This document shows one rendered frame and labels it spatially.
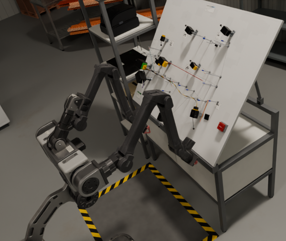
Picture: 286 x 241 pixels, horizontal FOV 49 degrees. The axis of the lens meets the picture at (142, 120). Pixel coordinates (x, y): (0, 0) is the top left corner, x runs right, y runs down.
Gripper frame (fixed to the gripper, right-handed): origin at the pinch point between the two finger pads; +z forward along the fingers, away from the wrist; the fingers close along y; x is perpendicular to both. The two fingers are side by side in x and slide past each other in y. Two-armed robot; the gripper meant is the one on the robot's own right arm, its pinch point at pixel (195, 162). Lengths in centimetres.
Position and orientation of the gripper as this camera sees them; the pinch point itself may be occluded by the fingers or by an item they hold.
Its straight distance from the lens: 203.6
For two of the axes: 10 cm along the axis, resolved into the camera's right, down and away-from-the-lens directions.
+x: -5.6, 8.3, -0.3
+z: 5.7, 4.2, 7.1
